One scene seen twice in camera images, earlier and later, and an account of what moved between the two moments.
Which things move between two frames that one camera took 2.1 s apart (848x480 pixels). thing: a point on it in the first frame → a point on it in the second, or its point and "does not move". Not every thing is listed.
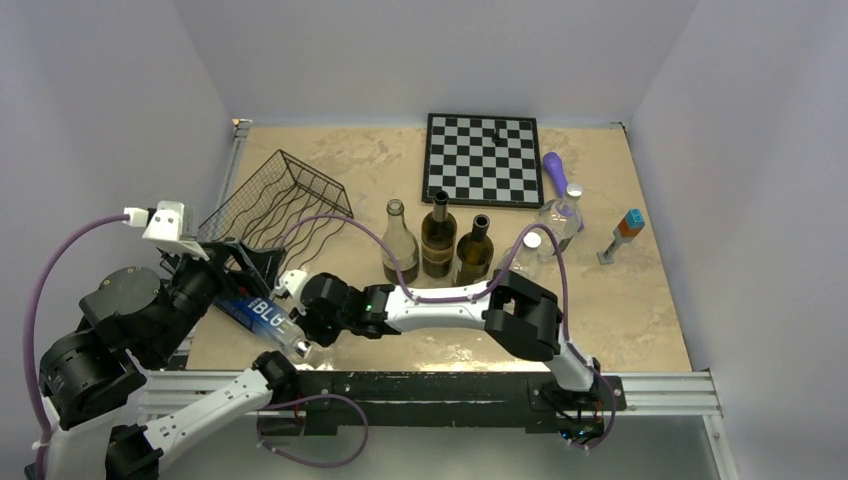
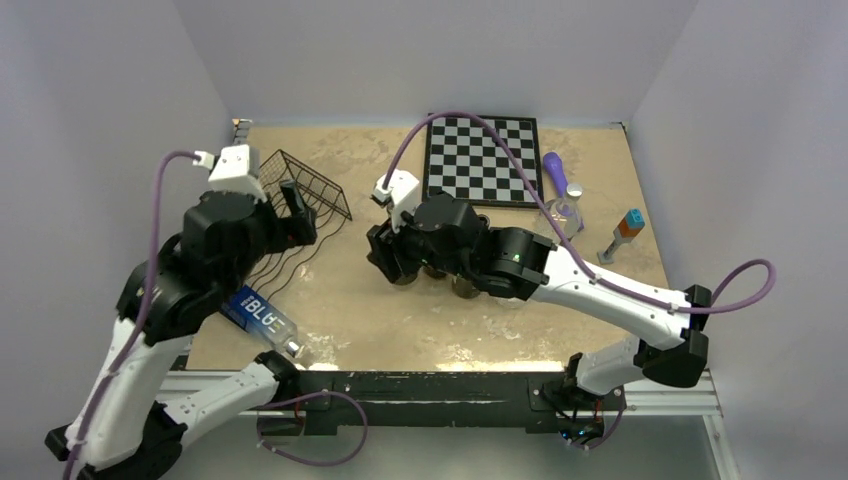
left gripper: x=260 y=266 → x=297 y=229
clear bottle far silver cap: x=563 y=213 does not move
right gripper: x=305 y=318 → x=384 y=242
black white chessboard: x=483 y=160 does not move
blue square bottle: x=265 y=318 does not move
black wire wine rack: x=283 y=204 does not move
